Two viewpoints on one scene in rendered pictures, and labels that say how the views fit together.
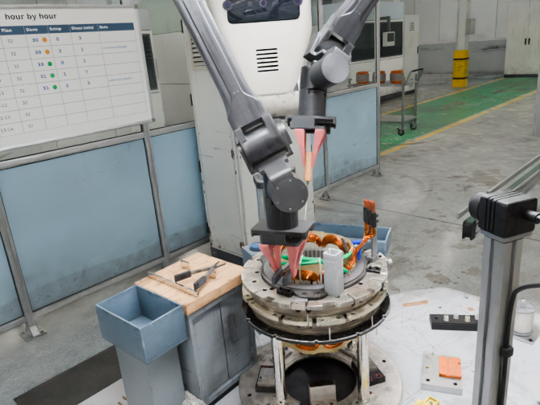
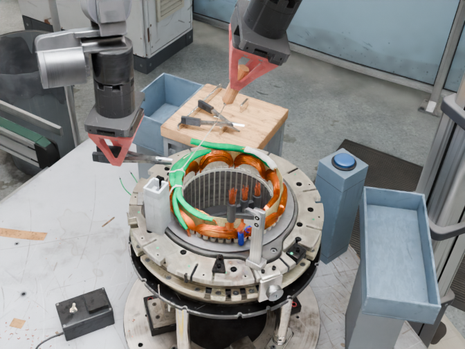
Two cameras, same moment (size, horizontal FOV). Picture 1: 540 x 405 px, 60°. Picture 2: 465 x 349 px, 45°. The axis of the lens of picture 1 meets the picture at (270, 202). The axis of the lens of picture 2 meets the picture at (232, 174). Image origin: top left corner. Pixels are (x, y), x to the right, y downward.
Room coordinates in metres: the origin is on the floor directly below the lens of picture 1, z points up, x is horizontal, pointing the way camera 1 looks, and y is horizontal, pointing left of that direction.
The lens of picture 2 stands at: (0.77, -0.73, 1.74)
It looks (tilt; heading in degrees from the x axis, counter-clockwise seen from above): 41 degrees down; 74
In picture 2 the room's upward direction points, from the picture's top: 3 degrees clockwise
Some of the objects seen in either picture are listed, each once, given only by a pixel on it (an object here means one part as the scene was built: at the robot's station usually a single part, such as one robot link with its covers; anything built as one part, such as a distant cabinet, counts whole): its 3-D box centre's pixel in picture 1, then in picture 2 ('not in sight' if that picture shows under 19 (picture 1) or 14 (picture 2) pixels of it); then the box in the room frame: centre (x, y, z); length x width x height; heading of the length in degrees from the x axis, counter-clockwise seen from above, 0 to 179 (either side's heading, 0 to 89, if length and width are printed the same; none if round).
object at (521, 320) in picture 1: (521, 317); not in sight; (1.09, -0.65, 0.82); 0.06 x 0.06 x 0.06
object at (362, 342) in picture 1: (363, 362); (183, 326); (0.85, -0.17, 0.91); 0.02 x 0.02 x 0.21
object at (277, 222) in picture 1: (282, 214); (115, 97); (0.78, -0.02, 1.28); 0.10 x 0.07 x 0.07; 68
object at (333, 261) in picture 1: (334, 272); (158, 207); (0.83, -0.11, 1.14); 0.03 x 0.03 x 0.09; 52
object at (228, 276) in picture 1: (193, 280); (225, 122); (1.01, 0.20, 1.05); 0.20 x 0.19 x 0.02; 138
